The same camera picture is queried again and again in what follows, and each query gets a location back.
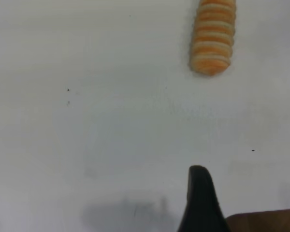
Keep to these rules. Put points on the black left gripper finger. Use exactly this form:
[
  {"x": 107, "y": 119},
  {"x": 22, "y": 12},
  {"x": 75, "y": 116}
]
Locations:
[{"x": 200, "y": 205}]

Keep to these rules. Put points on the orange striped bread roll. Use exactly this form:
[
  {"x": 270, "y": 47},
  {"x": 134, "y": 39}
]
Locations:
[{"x": 212, "y": 38}]

